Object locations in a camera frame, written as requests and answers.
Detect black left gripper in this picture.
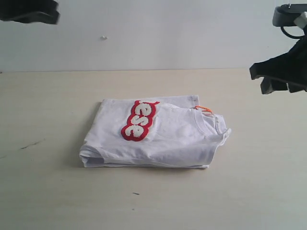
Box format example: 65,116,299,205
0,0,60,24

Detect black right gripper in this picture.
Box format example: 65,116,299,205
249,35,307,94

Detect white t-shirt red lettering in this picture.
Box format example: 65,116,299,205
79,95,231,169

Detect orange size tag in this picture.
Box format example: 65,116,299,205
194,105,213,114

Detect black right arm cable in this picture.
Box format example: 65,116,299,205
280,25,307,39

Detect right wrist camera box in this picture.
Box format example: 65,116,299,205
272,3,307,27

